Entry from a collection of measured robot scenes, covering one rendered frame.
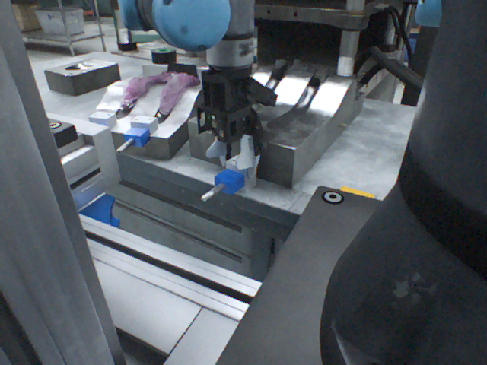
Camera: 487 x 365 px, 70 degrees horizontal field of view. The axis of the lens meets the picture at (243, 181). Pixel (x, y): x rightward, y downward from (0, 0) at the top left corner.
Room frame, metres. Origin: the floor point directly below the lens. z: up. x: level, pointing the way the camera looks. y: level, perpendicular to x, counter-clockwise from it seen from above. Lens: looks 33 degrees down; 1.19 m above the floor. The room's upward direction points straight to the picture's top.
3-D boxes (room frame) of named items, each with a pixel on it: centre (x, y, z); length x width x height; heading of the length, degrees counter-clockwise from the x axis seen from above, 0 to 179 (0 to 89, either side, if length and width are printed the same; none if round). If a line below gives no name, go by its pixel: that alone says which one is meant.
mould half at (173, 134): (0.98, 0.23, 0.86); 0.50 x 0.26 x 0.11; 166
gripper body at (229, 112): (0.57, 0.03, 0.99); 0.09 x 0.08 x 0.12; 142
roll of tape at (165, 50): (1.17, 0.26, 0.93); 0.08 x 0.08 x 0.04
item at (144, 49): (1.93, -0.07, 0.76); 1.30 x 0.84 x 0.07; 58
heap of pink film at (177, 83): (0.98, 0.23, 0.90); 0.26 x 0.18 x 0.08; 166
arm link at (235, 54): (0.58, 0.02, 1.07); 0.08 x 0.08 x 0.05
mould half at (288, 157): (0.87, -0.12, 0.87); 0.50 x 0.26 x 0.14; 148
